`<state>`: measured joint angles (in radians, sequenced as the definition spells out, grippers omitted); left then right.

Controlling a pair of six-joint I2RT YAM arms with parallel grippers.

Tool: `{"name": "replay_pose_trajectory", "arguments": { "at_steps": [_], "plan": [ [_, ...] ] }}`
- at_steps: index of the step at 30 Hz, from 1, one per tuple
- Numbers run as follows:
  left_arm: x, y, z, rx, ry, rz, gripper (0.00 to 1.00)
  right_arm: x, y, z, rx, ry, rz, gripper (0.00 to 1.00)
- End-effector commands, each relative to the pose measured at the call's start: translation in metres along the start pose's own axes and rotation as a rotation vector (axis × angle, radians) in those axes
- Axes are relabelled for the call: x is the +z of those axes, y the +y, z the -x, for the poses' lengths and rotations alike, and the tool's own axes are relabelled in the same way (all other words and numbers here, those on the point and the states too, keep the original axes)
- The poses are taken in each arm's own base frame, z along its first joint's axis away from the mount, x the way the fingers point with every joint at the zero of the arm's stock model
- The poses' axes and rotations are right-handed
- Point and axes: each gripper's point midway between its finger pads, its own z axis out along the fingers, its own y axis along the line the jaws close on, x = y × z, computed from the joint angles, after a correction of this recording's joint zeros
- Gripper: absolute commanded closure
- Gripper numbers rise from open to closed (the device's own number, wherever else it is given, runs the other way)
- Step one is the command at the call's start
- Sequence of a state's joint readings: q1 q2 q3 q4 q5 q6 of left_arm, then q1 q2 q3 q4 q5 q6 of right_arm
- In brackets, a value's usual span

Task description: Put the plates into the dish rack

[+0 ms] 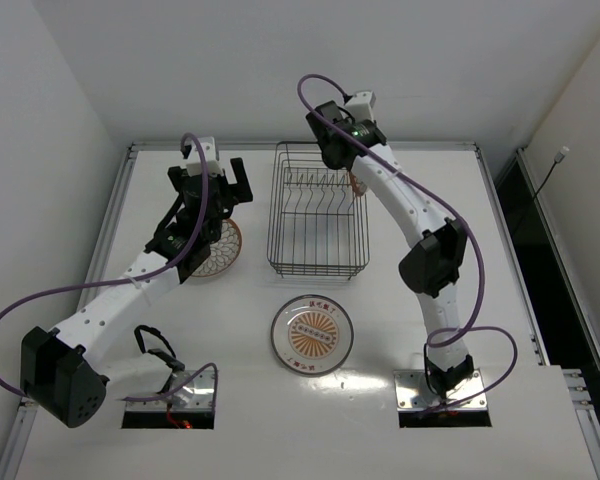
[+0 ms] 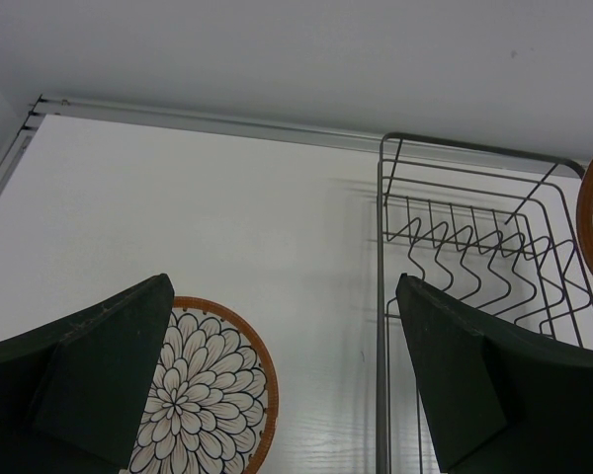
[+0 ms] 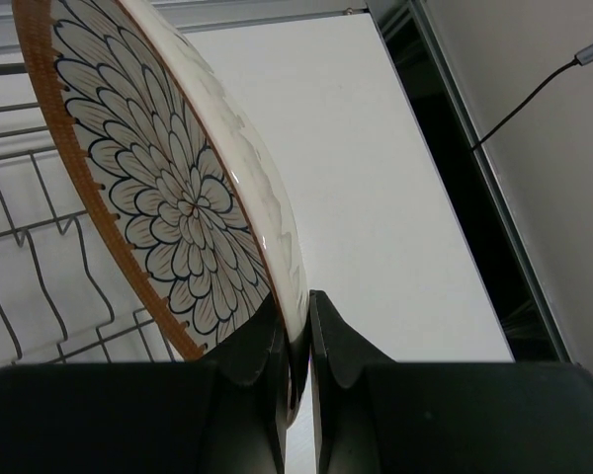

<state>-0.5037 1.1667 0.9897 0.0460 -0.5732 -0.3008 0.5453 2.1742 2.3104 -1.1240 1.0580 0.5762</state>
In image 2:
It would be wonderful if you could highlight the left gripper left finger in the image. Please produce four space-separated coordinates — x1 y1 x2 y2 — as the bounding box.
0 274 173 473

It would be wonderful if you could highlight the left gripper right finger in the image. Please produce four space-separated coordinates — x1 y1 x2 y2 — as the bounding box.
396 274 593 473

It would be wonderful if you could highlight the grey wire dish rack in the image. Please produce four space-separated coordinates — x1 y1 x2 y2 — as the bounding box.
376 132 593 473

